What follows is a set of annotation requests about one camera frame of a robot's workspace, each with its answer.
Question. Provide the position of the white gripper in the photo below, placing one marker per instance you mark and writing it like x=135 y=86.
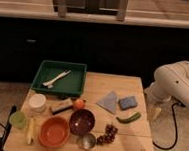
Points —
x=155 y=110

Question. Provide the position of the light blue towel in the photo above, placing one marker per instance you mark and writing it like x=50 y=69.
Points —
x=108 y=102

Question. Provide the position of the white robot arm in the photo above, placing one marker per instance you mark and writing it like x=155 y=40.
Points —
x=170 y=81

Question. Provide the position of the dark red bowl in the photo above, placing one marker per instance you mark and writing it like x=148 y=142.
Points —
x=81 y=122

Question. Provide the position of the orange bowl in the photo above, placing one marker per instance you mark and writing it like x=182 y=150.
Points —
x=54 y=132

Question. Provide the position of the green pepper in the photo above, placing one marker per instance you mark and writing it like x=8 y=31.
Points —
x=130 y=119

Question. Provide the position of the blue sponge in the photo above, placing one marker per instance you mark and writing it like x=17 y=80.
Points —
x=127 y=102

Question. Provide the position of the bunch of dark grapes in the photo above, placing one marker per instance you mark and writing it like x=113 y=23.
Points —
x=109 y=135

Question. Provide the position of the small metal cup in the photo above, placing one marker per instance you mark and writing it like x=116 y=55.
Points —
x=86 y=141

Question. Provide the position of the orange tomato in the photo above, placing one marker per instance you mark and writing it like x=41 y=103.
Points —
x=79 y=104

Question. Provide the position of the green plastic tray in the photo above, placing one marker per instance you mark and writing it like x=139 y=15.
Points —
x=71 y=85

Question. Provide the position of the white plastic fork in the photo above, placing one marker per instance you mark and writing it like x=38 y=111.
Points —
x=49 y=84

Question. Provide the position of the white small cup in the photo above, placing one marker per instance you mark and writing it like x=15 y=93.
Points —
x=37 y=102

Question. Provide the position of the yellow banana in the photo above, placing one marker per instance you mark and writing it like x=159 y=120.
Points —
x=30 y=131

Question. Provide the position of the wooden stool frame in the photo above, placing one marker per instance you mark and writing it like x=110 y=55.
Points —
x=116 y=8

